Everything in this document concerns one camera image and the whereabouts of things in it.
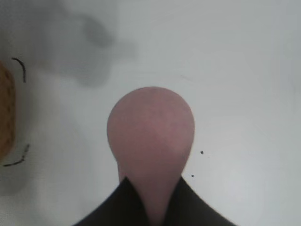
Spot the pink squishy toy peach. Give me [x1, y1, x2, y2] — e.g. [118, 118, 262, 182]
[107, 86, 196, 226]

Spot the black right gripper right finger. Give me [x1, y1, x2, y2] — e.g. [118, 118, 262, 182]
[161, 177, 234, 226]

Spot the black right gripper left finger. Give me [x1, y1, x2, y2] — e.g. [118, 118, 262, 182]
[74, 177, 151, 226]

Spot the brown woven wicker basket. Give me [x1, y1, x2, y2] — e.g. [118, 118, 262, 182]
[0, 60, 16, 161]

